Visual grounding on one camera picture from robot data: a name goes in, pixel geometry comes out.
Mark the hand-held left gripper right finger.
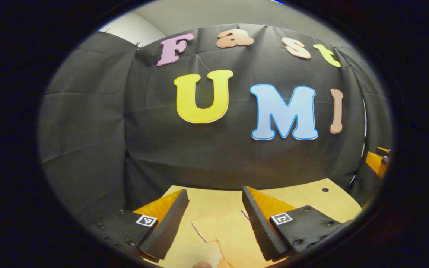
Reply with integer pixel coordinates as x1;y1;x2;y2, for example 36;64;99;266
242;186;352;262

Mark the orange T-shirt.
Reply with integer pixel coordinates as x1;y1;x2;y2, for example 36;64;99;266
191;209;265;268

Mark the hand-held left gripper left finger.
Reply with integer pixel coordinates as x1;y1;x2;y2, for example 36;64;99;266
97;189;190;263

